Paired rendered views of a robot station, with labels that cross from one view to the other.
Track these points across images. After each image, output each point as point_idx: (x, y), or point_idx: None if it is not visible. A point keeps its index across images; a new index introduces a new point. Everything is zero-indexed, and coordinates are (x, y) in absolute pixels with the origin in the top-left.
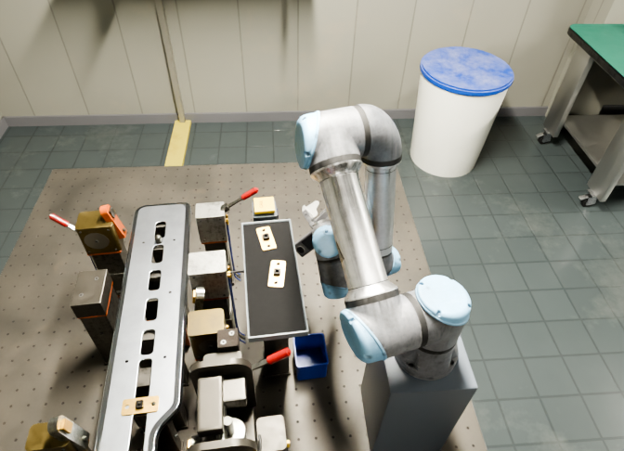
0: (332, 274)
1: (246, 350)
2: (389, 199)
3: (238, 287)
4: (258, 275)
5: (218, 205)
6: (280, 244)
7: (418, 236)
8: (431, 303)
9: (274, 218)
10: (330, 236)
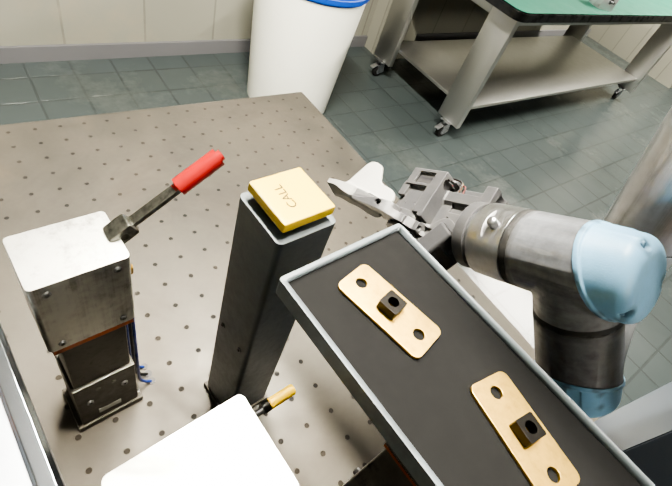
0: (617, 357)
1: None
2: None
3: (153, 400)
4: (481, 471)
5: (92, 226)
6: (439, 314)
7: (398, 199)
8: None
9: (328, 231)
10: (656, 256)
